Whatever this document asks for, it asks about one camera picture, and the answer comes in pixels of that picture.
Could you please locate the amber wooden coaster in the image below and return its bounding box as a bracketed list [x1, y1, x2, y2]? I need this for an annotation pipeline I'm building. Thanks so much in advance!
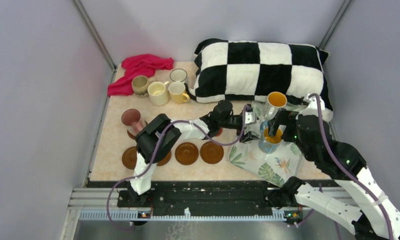
[200, 141, 224, 165]
[175, 142, 199, 166]
[157, 151, 172, 167]

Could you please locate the blue mug yellow inside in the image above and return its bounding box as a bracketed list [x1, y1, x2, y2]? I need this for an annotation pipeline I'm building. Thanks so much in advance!
[258, 121, 283, 154]

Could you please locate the orange cup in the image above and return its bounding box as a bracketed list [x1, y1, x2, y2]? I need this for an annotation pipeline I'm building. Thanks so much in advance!
[263, 91, 288, 120]

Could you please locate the pink mug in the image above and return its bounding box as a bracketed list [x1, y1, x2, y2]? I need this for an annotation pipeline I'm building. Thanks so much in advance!
[121, 108, 147, 135]

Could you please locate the dark walnut wooden coaster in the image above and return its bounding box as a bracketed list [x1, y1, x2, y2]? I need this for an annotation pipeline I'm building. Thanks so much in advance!
[127, 130, 136, 140]

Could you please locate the brown wooden coaster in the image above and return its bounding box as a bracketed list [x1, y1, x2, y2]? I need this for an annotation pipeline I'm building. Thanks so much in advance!
[121, 146, 137, 170]

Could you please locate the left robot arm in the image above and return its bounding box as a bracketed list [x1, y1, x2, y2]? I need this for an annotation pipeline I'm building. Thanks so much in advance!
[128, 100, 259, 207]

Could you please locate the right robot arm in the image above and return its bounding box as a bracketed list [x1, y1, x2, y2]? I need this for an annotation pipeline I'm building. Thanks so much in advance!
[265, 109, 400, 240]

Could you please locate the floral white tray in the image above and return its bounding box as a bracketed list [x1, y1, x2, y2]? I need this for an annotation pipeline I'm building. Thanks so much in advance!
[228, 100, 316, 187]

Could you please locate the black white checkered pillow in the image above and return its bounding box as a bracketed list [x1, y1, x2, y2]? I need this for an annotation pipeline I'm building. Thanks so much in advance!
[186, 38, 333, 122]

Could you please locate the yellow ceramic mug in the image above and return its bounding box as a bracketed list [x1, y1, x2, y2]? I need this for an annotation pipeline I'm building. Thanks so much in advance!
[168, 82, 190, 105]

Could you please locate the white dark-rimmed mug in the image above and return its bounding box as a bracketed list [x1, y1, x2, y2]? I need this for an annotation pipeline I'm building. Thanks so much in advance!
[169, 68, 188, 83]

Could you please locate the cream ceramic mug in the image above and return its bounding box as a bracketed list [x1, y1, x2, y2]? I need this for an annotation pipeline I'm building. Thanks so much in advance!
[147, 81, 170, 106]

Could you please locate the beige ceramic mug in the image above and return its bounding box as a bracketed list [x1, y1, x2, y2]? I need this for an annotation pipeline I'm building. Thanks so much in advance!
[131, 75, 157, 97]

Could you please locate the crumpled pink cloth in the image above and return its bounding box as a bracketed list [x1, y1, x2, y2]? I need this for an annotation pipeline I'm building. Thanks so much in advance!
[107, 54, 174, 97]

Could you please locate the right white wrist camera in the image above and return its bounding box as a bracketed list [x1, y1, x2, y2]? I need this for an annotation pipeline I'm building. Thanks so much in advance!
[299, 93, 327, 122]

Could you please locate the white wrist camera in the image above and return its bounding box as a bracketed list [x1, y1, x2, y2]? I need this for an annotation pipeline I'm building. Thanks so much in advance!
[299, 93, 327, 122]
[244, 104, 257, 125]

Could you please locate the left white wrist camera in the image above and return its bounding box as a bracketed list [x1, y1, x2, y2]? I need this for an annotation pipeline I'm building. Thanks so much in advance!
[244, 104, 257, 125]

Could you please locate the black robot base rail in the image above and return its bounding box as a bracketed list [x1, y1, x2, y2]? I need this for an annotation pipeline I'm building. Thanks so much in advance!
[117, 179, 344, 218]

